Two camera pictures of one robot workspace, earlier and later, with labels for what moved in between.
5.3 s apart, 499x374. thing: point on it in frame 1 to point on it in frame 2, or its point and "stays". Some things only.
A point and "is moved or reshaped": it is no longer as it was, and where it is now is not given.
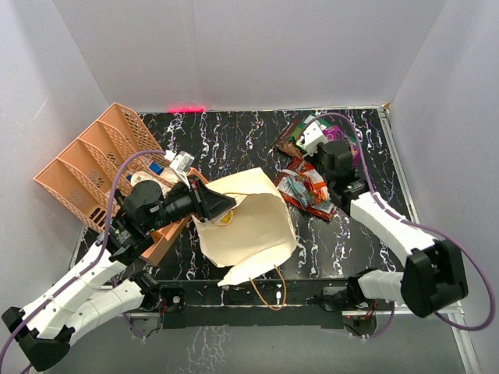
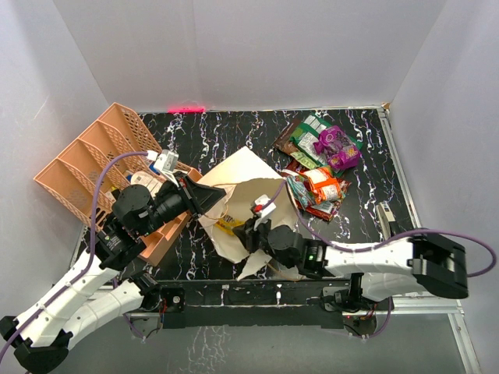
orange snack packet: x=316 y=183 stays
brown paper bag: x=255 y=231 is moved or reshaped
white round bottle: x=140 y=176 stays
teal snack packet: x=297 y=190 stays
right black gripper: x=320 y=149 to x=250 y=234
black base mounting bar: x=284 y=304 stays
